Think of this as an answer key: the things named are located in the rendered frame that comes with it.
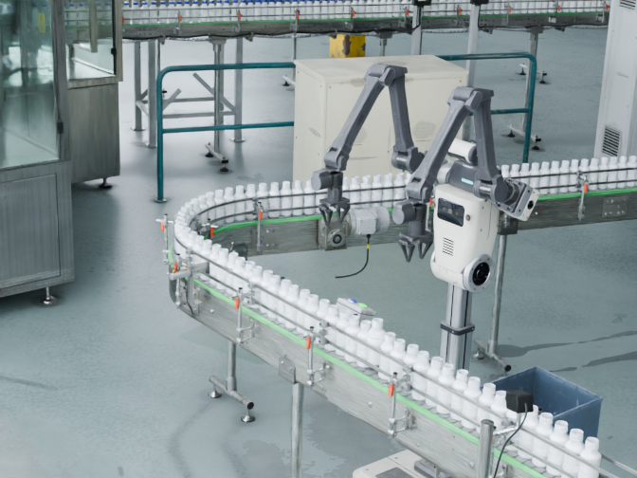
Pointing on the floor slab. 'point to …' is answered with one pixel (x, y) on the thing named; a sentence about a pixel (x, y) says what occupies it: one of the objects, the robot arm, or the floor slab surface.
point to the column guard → (347, 46)
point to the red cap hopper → (180, 92)
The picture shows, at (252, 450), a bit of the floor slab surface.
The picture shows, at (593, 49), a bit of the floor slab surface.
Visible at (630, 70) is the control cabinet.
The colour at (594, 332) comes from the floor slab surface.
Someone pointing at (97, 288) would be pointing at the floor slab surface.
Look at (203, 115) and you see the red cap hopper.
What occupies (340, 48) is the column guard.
